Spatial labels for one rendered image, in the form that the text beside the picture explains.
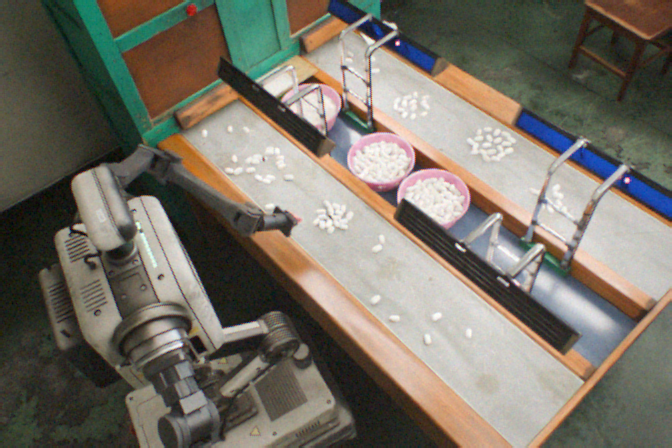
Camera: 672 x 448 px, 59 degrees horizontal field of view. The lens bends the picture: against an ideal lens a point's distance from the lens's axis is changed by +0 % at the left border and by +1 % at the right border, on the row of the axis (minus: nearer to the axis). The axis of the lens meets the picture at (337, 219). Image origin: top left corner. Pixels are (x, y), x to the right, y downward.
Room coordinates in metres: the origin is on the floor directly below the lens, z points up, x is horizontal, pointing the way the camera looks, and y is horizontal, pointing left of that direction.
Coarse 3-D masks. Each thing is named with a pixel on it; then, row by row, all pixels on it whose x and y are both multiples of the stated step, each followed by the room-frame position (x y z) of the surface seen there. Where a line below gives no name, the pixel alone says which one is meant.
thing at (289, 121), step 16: (224, 64) 1.84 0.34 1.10; (224, 80) 1.80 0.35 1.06; (240, 80) 1.74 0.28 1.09; (256, 96) 1.65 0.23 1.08; (272, 96) 1.61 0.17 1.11; (272, 112) 1.57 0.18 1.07; (288, 112) 1.52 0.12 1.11; (288, 128) 1.49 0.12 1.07; (304, 128) 1.44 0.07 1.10; (304, 144) 1.41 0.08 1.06; (320, 144) 1.37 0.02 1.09
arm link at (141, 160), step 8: (136, 152) 1.38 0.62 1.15; (144, 152) 1.39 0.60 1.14; (152, 152) 1.41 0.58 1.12; (160, 152) 1.43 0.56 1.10; (128, 160) 1.29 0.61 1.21; (136, 160) 1.31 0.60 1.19; (144, 160) 1.33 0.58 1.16; (152, 160) 1.39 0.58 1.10; (160, 160) 1.40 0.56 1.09; (168, 160) 1.39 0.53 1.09; (112, 168) 1.14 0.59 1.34; (120, 168) 1.16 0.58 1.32; (128, 168) 1.23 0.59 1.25; (136, 168) 1.25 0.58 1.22; (144, 168) 1.32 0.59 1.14; (152, 168) 1.40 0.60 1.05; (160, 168) 1.38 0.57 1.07; (120, 176) 1.11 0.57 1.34; (128, 176) 1.17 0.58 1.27; (136, 176) 1.25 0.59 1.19; (160, 176) 1.36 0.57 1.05; (120, 184) 1.10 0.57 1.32
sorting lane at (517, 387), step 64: (192, 128) 1.90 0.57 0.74; (256, 128) 1.85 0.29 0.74; (256, 192) 1.49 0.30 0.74; (320, 192) 1.45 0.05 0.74; (320, 256) 1.15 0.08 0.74; (384, 256) 1.12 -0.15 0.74; (384, 320) 0.87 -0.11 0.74; (448, 320) 0.84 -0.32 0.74; (448, 384) 0.63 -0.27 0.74; (512, 384) 0.60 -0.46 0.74; (576, 384) 0.57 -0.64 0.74
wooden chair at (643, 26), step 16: (592, 0) 2.78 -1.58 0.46; (608, 0) 2.76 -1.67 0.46; (624, 0) 2.74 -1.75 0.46; (640, 0) 2.72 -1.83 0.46; (656, 0) 2.70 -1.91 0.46; (592, 16) 2.72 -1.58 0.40; (608, 16) 2.62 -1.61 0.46; (624, 16) 2.60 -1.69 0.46; (640, 16) 2.59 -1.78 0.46; (656, 16) 2.57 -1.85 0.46; (592, 32) 2.80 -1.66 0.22; (624, 32) 2.53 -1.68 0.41; (640, 32) 2.45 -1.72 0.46; (656, 32) 2.43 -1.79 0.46; (576, 48) 2.75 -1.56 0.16; (640, 48) 2.42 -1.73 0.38; (608, 64) 2.56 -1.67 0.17; (640, 64) 2.46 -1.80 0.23; (624, 80) 2.44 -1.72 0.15; (624, 96) 2.42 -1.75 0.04
